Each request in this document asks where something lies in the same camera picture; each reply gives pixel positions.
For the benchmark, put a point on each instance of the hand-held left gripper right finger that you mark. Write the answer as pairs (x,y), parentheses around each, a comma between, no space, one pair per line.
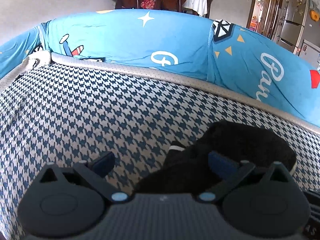
(222,163)

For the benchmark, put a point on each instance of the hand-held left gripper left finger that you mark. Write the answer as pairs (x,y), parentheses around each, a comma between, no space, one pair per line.
(103,163)

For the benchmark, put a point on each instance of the black shirt with red print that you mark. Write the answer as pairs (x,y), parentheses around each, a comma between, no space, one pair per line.
(250,140)

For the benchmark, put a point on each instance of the houndstooth sofa seat cushion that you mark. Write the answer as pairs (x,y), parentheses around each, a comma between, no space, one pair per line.
(87,110)

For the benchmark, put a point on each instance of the blue printed sofa cover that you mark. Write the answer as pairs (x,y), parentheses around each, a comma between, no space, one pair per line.
(175,35)

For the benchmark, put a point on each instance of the dark wooden chair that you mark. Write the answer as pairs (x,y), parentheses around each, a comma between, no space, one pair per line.
(211,3)

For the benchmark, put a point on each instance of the table with white tablecloth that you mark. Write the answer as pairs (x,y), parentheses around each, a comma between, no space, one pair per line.
(197,2)

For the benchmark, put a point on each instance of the silver refrigerator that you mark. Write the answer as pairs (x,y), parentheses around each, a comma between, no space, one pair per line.
(295,17)

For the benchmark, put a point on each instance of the red floral cloth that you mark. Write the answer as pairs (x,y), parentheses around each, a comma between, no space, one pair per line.
(147,1)

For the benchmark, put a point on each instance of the wooden door frame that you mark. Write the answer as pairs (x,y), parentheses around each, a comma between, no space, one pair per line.
(256,5)

